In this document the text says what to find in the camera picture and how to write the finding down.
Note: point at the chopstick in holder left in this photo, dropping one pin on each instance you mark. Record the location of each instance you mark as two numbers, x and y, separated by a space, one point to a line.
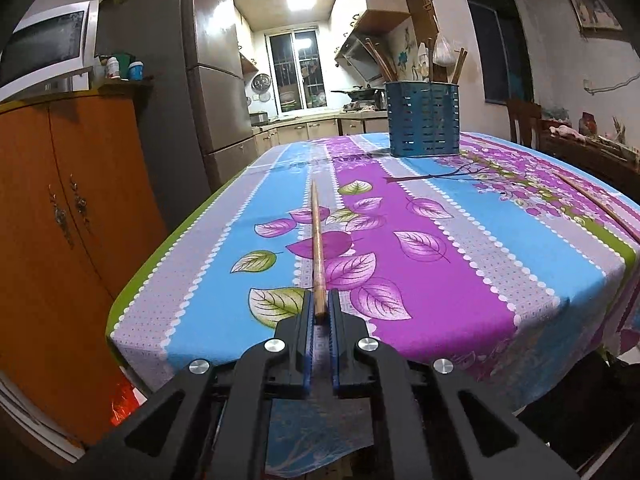
388 72

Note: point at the black wok on stove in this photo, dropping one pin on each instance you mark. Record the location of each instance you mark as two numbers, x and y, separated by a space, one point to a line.
362 94

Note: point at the pink cloth on table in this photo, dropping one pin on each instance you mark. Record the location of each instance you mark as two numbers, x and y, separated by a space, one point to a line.
566 132

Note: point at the white microwave oven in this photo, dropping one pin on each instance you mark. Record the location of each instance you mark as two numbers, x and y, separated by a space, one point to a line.
55 43

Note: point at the steel range hood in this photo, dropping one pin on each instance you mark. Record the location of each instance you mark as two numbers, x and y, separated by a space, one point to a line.
354 57

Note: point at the blue lidded jar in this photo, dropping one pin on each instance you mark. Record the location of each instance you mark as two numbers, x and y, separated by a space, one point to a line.
135 71

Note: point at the chopstick in holder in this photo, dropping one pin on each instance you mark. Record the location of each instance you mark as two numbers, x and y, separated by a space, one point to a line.
459 65
388 72

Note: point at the dark wooden dining table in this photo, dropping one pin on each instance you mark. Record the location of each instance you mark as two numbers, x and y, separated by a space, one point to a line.
615 165

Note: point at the framed elephant picture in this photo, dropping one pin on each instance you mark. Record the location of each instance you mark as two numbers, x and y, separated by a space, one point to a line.
595 15

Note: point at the blue perforated utensil holder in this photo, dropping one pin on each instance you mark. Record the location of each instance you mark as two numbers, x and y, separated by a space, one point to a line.
423 118

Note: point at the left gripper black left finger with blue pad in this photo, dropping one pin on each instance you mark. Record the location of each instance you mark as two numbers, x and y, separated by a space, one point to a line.
209 421

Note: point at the white medicine bottle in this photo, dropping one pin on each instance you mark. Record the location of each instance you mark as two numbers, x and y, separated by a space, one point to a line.
112 70

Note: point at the wooden chopstick on tablecloth right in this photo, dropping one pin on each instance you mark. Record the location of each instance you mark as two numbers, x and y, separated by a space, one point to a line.
603 206

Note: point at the chopstick in holder right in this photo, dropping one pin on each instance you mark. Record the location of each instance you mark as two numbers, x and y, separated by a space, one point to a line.
459 65

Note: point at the floral purple blue tablecloth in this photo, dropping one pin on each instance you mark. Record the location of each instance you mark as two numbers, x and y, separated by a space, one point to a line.
484 258

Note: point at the wooden dining chair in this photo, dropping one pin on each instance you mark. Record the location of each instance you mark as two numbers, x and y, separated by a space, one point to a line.
524 122

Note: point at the white plastic bag hanging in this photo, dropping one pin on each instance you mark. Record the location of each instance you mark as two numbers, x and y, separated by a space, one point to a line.
444 53

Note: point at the grey tall refrigerator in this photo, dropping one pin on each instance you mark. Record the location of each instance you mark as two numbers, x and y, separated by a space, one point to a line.
194 125

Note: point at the dark wooden chopstick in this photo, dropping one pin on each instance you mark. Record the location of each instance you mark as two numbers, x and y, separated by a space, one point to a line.
318 278

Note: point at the orange wooden cabinet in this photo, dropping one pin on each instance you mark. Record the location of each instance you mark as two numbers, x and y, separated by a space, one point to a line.
78 219

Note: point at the kitchen window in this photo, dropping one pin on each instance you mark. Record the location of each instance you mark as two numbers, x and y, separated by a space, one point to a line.
297 70

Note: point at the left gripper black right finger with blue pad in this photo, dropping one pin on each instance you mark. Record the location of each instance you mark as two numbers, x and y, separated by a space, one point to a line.
430 421

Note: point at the dark window right wall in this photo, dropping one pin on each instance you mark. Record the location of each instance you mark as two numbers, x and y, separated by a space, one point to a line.
503 51

